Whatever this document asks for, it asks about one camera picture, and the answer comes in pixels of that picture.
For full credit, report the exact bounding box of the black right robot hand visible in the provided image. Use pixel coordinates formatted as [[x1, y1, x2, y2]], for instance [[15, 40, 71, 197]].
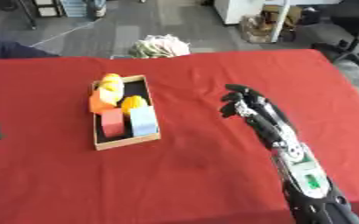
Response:
[[219, 83, 296, 150]]

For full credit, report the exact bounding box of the brown cardboard box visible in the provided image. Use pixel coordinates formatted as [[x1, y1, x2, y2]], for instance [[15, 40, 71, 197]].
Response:
[[239, 4, 304, 44]]

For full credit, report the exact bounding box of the tan cardboard box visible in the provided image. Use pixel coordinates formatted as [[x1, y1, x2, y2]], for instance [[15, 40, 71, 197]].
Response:
[[88, 74, 163, 151]]

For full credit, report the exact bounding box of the person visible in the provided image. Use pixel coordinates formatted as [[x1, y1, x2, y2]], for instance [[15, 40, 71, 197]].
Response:
[[0, 36, 62, 60]]

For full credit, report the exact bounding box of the white cabinet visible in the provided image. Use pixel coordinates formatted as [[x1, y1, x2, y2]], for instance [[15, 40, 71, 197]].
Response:
[[211, 0, 293, 44]]

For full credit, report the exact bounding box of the light blue block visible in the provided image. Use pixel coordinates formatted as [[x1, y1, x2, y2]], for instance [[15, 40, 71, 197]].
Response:
[[129, 105, 160, 137]]

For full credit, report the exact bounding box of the crumpled pale bag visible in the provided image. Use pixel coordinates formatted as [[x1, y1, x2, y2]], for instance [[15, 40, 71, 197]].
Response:
[[127, 33, 194, 59]]

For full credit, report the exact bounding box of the orange block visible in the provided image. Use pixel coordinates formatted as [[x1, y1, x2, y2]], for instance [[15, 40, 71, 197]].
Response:
[[88, 87, 118, 116]]

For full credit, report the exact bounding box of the small orange toy fruit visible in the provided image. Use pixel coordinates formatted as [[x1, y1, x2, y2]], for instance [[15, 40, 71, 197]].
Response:
[[119, 94, 151, 116]]

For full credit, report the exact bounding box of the black office chair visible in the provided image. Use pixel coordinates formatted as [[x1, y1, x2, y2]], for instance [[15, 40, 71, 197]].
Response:
[[309, 0, 359, 84]]

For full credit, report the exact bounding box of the red block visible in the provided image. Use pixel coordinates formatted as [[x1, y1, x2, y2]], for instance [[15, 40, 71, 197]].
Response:
[[100, 108, 128, 139]]

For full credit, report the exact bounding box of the yellow toy fruit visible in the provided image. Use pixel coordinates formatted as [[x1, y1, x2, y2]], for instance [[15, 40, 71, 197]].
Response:
[[96, 73, 126, 107]]

